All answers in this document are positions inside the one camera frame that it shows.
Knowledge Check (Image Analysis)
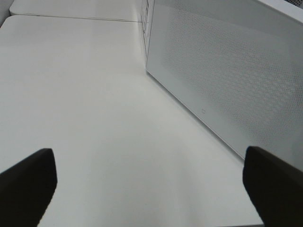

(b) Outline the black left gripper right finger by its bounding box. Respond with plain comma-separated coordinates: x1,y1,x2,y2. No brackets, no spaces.
242,146,303,227

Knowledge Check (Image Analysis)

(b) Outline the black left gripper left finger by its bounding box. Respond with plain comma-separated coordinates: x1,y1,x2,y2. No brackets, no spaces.
0,148,57,227

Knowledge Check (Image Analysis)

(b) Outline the white microwave door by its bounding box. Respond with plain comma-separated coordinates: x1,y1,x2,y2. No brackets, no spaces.
146,0,303,169

